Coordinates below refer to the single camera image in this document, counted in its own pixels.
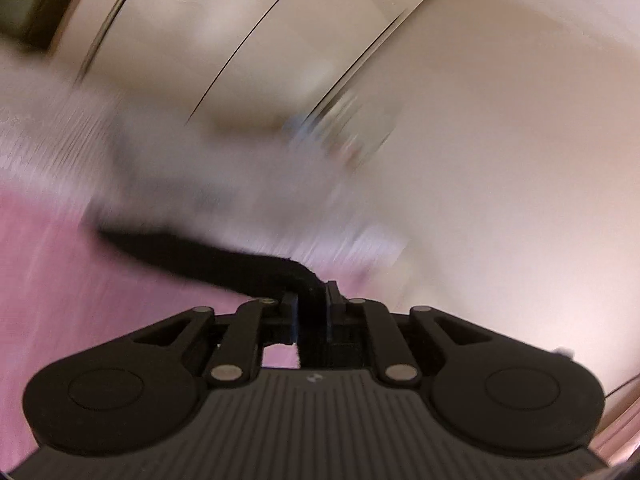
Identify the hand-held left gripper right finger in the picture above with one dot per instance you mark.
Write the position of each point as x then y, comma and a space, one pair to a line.
331, 317

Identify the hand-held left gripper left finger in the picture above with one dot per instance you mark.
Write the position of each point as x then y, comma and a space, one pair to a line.
290, 320

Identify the black garment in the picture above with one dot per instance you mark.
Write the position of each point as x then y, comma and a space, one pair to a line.
210, 265

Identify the lilac striped quilt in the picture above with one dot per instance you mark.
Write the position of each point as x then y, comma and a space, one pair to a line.
150, 170

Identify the pink floral blanket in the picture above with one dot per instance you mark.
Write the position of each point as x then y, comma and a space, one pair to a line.
50, 285

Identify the cream wardrobe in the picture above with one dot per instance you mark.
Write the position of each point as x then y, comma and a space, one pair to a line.
225, 20

